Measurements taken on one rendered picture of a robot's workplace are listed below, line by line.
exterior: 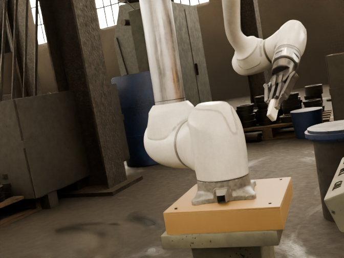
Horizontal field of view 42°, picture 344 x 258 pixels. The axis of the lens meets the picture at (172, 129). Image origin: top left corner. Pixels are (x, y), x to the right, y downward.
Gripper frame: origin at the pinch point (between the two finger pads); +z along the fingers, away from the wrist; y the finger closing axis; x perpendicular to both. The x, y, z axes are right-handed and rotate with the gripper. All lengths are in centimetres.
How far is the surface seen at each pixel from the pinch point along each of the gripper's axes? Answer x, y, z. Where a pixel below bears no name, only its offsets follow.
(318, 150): 60, -28, -37
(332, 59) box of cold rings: 118, -74, -185
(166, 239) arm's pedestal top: -7, -20, 47
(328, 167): 66, -25, -31
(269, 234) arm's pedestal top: 4.5, 5.1, 41.7
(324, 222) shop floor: 84, -37, -15
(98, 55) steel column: -8, -193, -132
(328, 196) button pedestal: -31, 47, 62
